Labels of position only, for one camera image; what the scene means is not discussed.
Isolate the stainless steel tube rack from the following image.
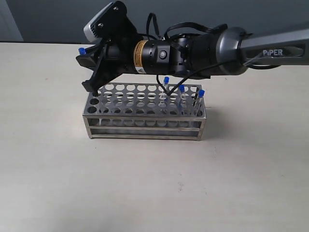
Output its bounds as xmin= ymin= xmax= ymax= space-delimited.
xmin=83 ymin=83 xmax=207 ymax=140

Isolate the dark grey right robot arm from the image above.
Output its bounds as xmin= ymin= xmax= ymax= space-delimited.
xmin=76 ymin=1 xmax=309 ymax=93

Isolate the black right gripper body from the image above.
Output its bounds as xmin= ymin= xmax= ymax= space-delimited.
xmin=94 ymin=1 xmax=143 ymax=75

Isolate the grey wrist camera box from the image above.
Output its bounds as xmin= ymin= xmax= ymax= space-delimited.
xmin=83 ymin=2 xmax=114 ymax=42

